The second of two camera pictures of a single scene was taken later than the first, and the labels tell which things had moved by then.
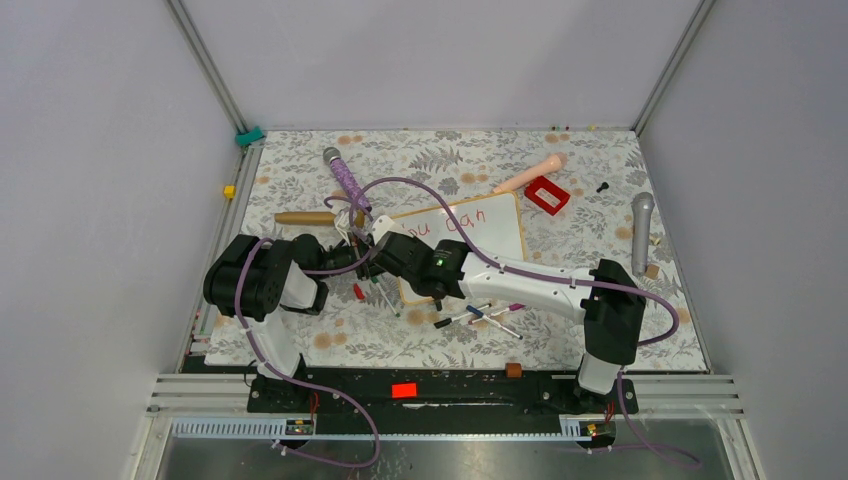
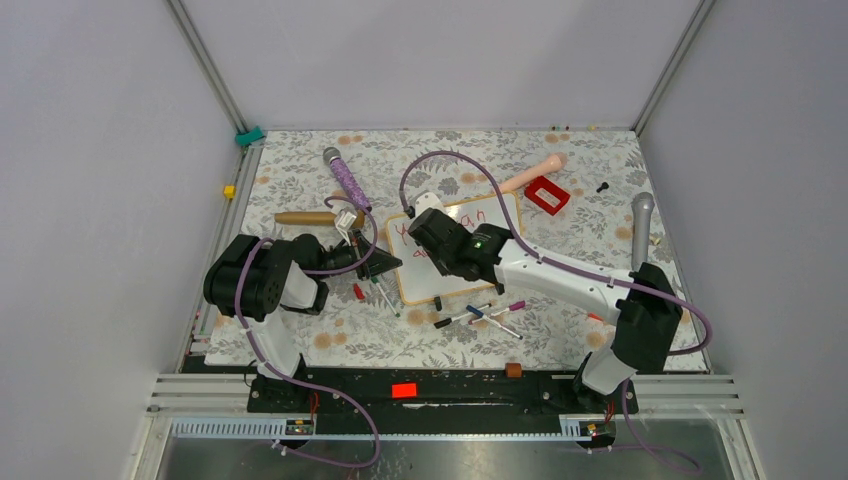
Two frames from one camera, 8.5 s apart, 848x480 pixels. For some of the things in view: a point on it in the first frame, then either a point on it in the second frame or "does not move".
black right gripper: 417,239 → 444,269
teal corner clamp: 246,138 does not move
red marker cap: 357,289 does not move
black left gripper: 357,251 does not move
